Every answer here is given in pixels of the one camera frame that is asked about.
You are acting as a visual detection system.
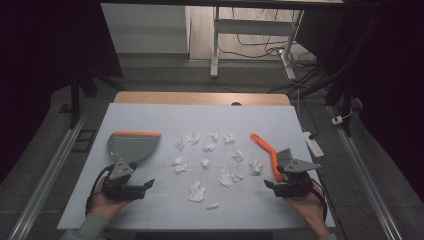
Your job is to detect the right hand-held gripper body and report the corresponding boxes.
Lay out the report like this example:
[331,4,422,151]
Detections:
[273,158,322,199]

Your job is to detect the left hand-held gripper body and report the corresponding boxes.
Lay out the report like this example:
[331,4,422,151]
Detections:
[100,157,148,201]

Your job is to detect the grey dustpan with orange edge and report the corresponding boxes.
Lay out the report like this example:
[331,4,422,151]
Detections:
[106,130,162,166]

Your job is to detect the orange brush with grey bristles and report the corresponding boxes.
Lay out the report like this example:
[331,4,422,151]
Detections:
[250,133,294,183]

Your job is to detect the group of white tissues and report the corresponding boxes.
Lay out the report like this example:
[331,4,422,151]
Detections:
[171,130,264,211]

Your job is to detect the person's left hand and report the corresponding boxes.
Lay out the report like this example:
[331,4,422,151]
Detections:
[89,180,133,221]

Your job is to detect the person's right hand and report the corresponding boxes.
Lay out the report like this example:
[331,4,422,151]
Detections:
[282,181,331,235]

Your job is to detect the white power strip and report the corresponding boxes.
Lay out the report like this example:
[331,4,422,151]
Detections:
[302,131,325,159]

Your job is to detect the pale blue table mat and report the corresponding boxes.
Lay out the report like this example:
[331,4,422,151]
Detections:
[57,102,336,231]

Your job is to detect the black tripod stand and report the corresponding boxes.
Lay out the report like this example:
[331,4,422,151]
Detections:
[67,64,128,130]
[289,56,363,138]

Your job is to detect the wooden table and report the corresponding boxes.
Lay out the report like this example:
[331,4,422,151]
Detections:
[113,91,292,107]

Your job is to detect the white cabinet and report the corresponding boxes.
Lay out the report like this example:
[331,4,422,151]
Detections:
[100,3,192,55]

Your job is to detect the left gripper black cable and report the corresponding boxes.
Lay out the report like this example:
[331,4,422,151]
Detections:
[85,164,115,215]

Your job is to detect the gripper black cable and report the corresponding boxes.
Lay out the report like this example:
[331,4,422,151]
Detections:
[85,164,115,215]
[311,179,328,223]

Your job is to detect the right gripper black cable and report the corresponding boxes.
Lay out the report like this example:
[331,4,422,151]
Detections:
[311,179,328,223]

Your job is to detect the aluminium floor rail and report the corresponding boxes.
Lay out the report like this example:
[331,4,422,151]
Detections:
[8,109,92,240]
[328,105,405,240]

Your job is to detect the tangle of black floor cables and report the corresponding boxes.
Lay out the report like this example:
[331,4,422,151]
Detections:
[218,8,323,96]

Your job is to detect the white desk frame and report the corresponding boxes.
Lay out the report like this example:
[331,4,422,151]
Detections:
[209,6,305,81]

